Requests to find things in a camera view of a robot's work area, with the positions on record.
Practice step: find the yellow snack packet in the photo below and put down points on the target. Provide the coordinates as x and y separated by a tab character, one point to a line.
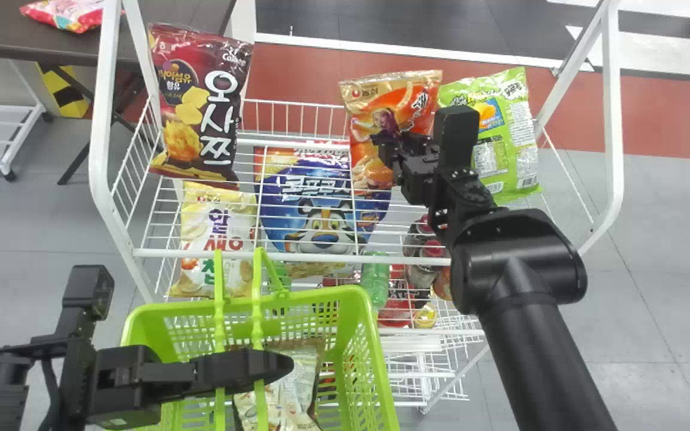
216	239

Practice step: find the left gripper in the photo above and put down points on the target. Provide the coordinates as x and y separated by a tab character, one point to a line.
129	383

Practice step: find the maroon snack packet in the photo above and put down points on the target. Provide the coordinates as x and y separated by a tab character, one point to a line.
201	102

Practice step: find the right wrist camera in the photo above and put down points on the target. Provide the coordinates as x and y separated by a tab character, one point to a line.
456	136

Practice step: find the yellow black striped post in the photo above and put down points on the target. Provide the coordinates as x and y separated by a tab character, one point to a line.
63	90

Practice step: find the pink snack packet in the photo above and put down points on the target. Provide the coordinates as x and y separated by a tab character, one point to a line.
63	12

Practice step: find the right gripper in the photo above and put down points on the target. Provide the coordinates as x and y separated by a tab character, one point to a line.
417	173

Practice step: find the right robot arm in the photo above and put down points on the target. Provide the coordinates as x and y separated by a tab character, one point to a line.
524	335

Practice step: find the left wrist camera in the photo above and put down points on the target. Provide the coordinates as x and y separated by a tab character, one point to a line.
88	291

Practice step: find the green basket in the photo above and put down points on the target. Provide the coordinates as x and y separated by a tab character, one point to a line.
357	359

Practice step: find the blue cereal bag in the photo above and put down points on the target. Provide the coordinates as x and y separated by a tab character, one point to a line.
321	203

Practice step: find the white shelf trolley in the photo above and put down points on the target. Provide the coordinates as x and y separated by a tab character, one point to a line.
3	120

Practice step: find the green snack packet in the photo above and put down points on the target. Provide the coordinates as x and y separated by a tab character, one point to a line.
510	137

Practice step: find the beige snack packet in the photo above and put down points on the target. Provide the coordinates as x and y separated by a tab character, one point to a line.
288	395

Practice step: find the yellow can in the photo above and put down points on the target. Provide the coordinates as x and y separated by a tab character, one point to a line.
426	316

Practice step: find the orange snack packet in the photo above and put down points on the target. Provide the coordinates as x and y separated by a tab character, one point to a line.
381	114

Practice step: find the green bottle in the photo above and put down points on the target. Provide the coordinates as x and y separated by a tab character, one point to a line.
375	278

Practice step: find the red can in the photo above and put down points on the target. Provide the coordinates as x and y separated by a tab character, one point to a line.
396	308

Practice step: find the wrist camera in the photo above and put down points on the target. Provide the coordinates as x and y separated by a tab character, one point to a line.
456	136
88	291

